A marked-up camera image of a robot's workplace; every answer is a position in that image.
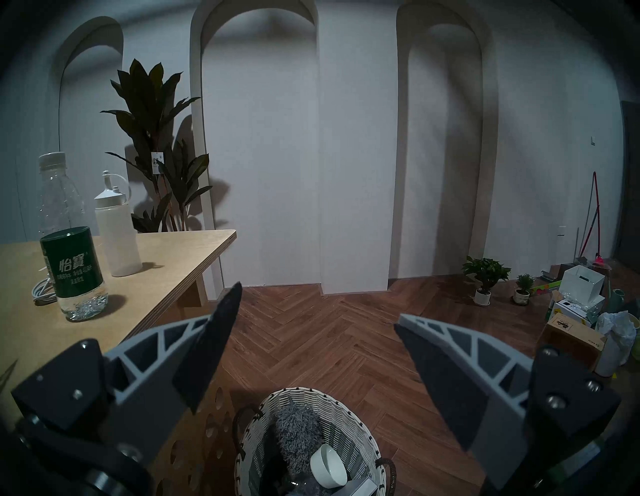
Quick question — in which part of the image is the grey fluffy plush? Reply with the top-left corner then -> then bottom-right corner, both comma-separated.
270,404 -> 326,496

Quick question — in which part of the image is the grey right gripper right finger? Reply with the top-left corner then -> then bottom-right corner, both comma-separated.
395,314 -> 621,491

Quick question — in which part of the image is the white open box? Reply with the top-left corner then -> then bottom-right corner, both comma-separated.
559,265 -> 608,311

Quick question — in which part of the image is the white woven basket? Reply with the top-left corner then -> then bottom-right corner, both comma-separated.
232,386 -> 397,496

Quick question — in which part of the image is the green label water bottle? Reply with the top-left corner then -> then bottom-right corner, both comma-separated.
38,152 -> 109,323

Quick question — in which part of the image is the grey flat box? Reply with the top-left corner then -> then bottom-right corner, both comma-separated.
345,476 -> 377,496

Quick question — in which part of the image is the tall dark leafy plant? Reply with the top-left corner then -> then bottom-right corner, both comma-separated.
101,58 -> 213,233

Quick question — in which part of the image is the tiny potted plant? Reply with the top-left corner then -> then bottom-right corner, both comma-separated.
513,273 -> 535,306

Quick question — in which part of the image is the dark grey door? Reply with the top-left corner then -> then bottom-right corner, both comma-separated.
617,100 -> 640,273

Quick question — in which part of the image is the light wooden table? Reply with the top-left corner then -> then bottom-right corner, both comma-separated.
0,229 -> 237,496

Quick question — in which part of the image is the white bin with bag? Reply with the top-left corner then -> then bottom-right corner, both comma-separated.
594,311 -> 637,377

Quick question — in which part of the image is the white box yellow label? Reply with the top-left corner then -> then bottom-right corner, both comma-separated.
548,299 -> 601,326

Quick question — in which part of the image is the brown cardboard box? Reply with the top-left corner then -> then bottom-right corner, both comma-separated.
542,314 -> 607,371

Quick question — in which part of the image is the bushy small potted plant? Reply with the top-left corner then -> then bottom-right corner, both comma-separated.
462,256 -> 512,307

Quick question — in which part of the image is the red handled broom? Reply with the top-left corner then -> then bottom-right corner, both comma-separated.
580,171 -> 608,266

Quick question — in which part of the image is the white ceramic bowl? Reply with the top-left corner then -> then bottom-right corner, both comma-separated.
310,444 -> 348,489

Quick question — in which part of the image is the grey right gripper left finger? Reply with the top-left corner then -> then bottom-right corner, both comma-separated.
11,282 -> 244,468

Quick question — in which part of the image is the white squeeze bottle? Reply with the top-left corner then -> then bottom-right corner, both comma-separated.
94,170 -> 143,277

